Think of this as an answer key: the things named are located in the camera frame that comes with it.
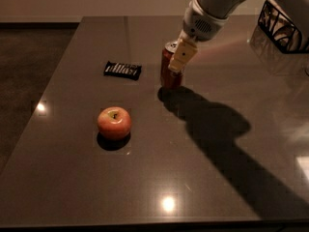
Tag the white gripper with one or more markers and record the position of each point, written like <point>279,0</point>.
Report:
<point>200,25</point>

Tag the red coke can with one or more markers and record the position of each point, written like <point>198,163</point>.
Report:
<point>169,79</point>

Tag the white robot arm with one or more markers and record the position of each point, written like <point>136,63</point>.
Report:
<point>296,10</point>

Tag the black rxbar chocolate bar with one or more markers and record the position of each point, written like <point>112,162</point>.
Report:
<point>129,71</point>

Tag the red apple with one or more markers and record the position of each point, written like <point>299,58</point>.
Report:
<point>114,123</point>

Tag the black wire basket with packets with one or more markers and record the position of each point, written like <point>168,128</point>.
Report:
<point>281,30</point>

